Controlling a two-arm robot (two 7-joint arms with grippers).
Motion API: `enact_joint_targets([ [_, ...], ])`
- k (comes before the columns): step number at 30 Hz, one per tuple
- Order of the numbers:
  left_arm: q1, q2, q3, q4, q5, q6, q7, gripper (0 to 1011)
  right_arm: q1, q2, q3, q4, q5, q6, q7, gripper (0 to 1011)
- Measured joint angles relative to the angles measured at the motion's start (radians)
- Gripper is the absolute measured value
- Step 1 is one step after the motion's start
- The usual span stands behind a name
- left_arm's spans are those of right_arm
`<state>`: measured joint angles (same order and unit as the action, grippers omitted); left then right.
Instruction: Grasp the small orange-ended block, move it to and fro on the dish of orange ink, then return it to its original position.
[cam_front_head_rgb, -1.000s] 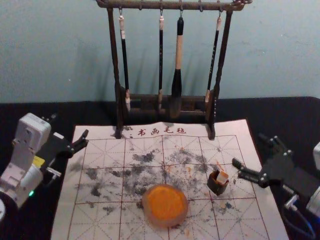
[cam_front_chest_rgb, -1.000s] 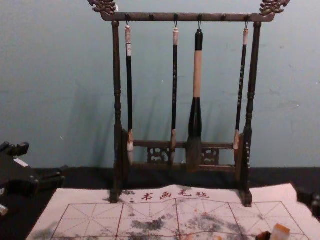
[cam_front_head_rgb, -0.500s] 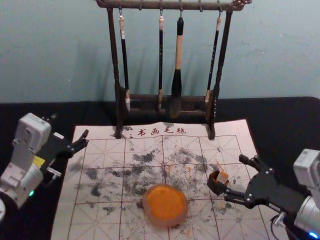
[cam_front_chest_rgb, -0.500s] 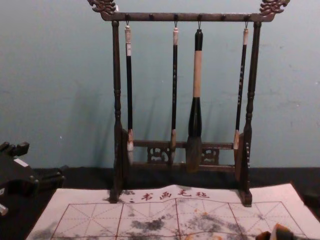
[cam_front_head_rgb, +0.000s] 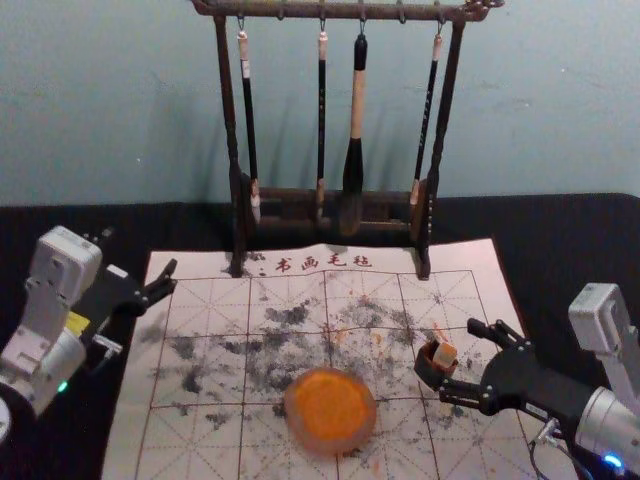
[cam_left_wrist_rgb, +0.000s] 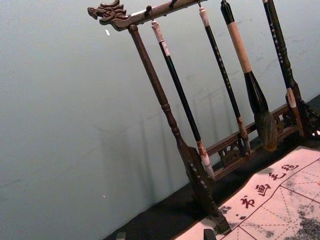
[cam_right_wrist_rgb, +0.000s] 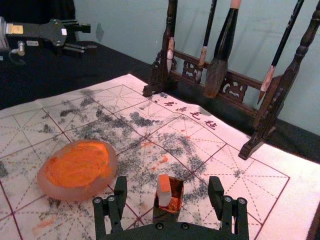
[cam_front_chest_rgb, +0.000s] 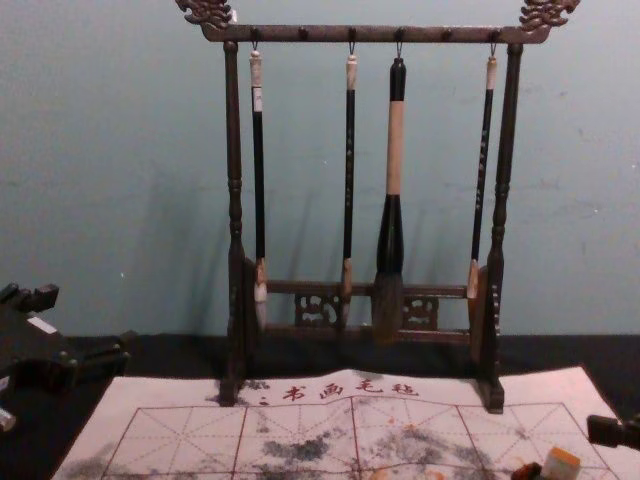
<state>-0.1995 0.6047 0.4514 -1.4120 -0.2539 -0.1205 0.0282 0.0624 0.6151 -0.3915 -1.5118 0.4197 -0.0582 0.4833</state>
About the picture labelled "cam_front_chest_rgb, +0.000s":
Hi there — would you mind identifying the large black and cream brush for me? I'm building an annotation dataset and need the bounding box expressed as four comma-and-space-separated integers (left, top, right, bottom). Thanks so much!
371, 56, 408, 347

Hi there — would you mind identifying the dark carved wooden brush rack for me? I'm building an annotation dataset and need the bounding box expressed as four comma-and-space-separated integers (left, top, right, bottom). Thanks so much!
174, 0, 584, 414

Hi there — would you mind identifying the black table cloth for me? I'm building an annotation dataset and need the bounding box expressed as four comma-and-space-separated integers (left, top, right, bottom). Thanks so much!
0, 327, 640, 480

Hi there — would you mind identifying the white felt mat red grid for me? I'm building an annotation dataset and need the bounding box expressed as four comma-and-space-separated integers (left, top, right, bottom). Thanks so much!
51, 364, 640, 480

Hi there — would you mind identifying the thin black white-capped brush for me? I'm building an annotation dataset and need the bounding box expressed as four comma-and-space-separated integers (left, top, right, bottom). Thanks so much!
466, 55, 499, 322
340, 53, 361, 330

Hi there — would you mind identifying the black brush with labelled handle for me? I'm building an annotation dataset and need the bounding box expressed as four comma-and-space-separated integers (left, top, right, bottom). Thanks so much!
247, 46, 270, 332

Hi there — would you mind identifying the cream and orange seal stone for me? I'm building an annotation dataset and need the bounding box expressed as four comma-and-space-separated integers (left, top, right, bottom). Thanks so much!
543, 446, 570, 480

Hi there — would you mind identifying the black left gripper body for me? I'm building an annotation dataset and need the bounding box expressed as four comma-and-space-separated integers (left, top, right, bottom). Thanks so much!
0, 305, 77, 402

